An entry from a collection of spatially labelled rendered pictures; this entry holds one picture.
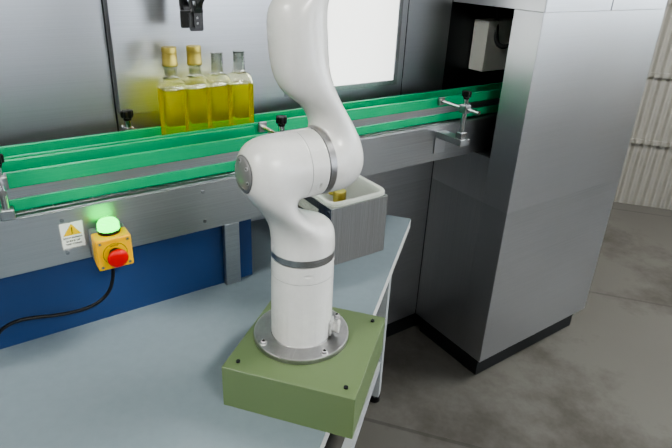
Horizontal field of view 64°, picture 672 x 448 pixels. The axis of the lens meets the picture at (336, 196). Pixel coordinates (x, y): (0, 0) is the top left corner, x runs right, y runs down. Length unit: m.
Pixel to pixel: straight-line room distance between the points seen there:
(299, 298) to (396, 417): 1.21
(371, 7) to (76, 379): 1.28
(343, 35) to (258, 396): 1.09
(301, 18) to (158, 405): 0.75
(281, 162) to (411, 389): 1.54
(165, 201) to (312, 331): 0.46
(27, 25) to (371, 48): 0.96
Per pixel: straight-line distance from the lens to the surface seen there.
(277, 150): 0.88
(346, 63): 1.74
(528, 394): 2.38
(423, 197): 2.19
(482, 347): 2.26
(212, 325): 1.32
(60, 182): 1.23
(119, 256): 1.18
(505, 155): 1.92
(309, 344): 1.08
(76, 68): 1.47
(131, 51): 1.46
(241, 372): 1.05
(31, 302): 1.34
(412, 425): 2.15
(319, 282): 1.01
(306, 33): 0.89
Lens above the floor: 1.54
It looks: 24 degrees down
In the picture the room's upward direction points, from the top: 3 degrees clockwise
